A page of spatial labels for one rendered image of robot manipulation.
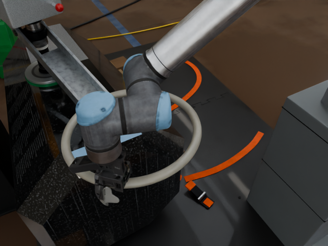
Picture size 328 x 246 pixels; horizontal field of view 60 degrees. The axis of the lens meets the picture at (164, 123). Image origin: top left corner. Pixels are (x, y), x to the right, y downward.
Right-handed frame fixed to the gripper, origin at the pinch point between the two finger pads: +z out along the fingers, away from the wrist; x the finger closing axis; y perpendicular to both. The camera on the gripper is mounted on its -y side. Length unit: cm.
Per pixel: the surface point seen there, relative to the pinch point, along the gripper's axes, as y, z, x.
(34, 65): -63, -4, 57
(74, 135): -24.1, 1.3, 22.2
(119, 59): -77, 64, 184
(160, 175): 15.7, -8.3, 5.0
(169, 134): 7.7, 15.5, 46.1
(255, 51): 51, 73, 252
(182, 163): 21.0, -8.3, 11.0
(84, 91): -26.4, -7.4, 39.0
